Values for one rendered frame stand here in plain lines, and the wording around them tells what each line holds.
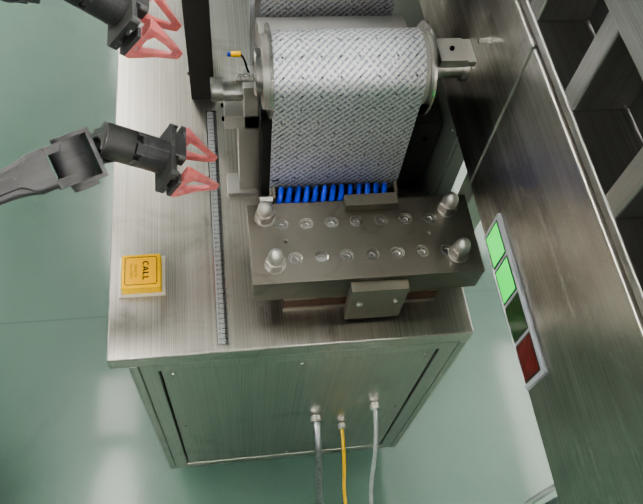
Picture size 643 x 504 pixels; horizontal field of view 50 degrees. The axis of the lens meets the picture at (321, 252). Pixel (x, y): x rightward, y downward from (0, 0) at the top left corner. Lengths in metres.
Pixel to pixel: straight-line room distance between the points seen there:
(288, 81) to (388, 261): 0.35
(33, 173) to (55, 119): 1.71
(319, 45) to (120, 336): 0.60
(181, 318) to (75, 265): 1.18
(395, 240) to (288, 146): 0.25
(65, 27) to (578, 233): 2.58
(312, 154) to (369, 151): 0.10
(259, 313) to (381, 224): 0.27
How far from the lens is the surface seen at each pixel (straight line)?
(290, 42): 1.08
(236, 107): 1.22
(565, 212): 0.88
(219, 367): 1.31
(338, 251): 1.18
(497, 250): 1.06
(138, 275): 1.29
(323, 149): 1.18
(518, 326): 1.01
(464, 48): 1.16
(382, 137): 1.18
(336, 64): 1.07
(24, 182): 1.10
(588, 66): 0.85
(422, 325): 1.29
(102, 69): 2.94
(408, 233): 1.23
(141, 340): 1.26
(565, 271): 0.89
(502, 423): 2.26
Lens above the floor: 2.04
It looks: 59 degrees down
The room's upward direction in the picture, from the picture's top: 10 degrees clockwise
